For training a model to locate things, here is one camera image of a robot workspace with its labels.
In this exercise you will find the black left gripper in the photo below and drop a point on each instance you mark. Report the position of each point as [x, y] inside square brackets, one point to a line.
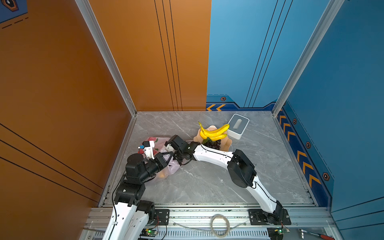
[160, 161]

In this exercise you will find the pink printed plastic bag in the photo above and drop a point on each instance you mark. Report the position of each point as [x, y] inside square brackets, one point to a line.
[160, 147]

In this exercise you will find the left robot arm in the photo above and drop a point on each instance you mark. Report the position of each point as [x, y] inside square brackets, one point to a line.
[131, 214]

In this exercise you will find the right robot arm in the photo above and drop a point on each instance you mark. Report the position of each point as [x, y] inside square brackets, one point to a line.
[242, 172]

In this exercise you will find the yellow banana bunch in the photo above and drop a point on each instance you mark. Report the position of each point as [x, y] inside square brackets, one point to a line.
[214, 135]

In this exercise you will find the wooden fruit plate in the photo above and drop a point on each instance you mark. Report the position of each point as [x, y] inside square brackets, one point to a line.
[225, 143]

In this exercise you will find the white grey tissue box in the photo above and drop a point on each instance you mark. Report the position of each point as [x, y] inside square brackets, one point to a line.
[238, 125]

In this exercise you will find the left green circuit board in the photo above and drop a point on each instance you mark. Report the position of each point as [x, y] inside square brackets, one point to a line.
[149, 233]

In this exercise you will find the green circuit board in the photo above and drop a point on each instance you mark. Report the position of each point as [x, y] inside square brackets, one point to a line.
[149, 233]
[277, 233]

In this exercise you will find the coiled clear tube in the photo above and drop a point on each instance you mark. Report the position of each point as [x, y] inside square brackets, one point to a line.
[219, 226]

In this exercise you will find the right green circuit board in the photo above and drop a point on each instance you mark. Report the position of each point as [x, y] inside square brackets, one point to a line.
[277, 233]

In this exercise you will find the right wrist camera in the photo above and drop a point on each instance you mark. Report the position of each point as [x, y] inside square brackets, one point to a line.
[169, 148]

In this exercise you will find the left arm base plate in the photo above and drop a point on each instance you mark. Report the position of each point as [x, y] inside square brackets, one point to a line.
[162, 217]

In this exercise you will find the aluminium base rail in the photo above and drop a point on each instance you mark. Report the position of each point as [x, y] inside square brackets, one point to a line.
[196, 222]

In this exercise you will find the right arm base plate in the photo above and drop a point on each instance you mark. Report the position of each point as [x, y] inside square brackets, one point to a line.
[260, 217]

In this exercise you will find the aluminium corner post left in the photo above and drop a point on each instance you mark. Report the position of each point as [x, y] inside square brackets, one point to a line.
[101, 42]

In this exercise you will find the aluminium corner post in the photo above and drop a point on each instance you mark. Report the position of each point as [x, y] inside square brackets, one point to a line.
[101, 42]
[318, 34]

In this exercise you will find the red handled screwdriver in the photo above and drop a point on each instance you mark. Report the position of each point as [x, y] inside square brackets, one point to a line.
[321, 236]

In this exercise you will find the aluminium corner post right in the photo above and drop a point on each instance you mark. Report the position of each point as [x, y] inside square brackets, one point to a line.
[318, 34]

